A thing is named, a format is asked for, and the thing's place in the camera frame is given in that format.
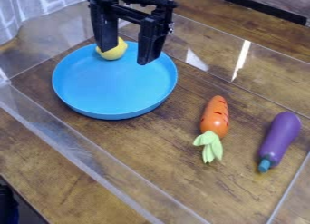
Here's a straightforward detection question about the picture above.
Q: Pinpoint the clear acrylic enclosure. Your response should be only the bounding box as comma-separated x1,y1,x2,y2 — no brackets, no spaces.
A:
0,0,310,224

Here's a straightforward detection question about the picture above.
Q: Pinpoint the orange toy carrot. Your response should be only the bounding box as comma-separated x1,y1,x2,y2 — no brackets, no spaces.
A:
192,95,228,163

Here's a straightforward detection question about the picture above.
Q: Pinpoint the purple toy eggplant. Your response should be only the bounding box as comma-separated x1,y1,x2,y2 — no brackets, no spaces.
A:
257,112,301,172

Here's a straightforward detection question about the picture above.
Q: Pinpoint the white curtain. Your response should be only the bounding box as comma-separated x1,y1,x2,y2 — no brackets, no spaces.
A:
0,0,84,45

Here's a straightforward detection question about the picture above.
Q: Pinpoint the blue round tray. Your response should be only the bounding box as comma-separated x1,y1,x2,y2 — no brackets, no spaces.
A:
51,42,177,120

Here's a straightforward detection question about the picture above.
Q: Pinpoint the yellow toy lemon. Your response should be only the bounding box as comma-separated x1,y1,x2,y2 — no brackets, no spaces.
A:
96,37,126,61

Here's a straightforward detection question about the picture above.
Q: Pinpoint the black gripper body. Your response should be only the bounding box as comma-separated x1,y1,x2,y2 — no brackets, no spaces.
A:
88,0,176,24

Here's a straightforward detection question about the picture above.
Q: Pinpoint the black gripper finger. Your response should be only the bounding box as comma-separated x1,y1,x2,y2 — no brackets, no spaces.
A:
136,8,173,65
89,4,118,52

